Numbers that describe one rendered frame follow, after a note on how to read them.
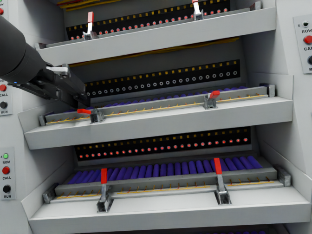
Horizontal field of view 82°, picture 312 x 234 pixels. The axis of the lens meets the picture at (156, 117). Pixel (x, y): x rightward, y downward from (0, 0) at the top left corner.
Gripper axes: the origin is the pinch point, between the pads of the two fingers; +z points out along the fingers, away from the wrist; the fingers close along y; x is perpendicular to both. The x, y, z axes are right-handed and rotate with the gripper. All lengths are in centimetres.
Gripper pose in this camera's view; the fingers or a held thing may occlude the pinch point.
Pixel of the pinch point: (76, 98)
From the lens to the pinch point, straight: 53.3
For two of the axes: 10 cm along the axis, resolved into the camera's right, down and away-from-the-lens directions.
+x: 0.8, 9.6, -2.7
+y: -9.8, 1.2, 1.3
